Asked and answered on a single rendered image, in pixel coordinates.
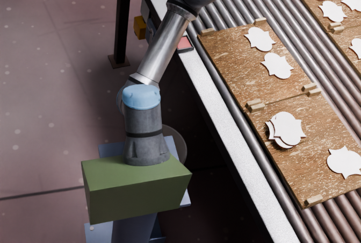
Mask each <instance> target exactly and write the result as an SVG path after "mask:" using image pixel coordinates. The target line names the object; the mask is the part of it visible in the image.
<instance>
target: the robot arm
mask: <svg viewBox="0 0 361 243"><path fill-rule="evenodd" d="M214 1H216V0H167V2H166V6H167V12H166V14H165V16H164V18H163V20H162V22H161V24H160V26H159V28H158V30H157V32H156V34H155V36H154V38H153V40H152V42H151V44H150V46H149V48H148V49H147V51H146V53H145V55H144V57H143V59H142V61H141V63H140V65H139V67H138V69H137V71H136V73H134V74H131V75H130V76H129V78H128V79H127V81H126V83H125V85H124V86H123V87H122V88H121V89H120V90H119V92H118V94H117V107H118V109H119V111H120V112H121V114H122V115H123V116H124V118H125V129H126V141H125V145H124V150H123V153H122V160H123V163H124V164H126V165H130V166H152V165H157V164H160V163H163V162H166V161H167V160H169V158H170V151H169V148H168V146H167V143H166V141H165V138H164V136H163V132H162V117H161V103H160V101H161V97H160V92H159V91H160V89H159V86H158V83H159V81H160V79H161V77H162V75H163V73H164V71H165V69H166V67H167V65H168V64H169V62H170V60H171V58H172V56H173V54H174V52H175V50H176V48H177V46H178V44H179V42H180V40H181V38H182V36H183V34H184V32H185V30H186V28H187V26H188V24H189V22H190V21H193V20H196V18H197V16H198V14H199V12H200V10H201V8H202V7H203V6H206V5H208V4H210V3H212V2H214Z"/></svg>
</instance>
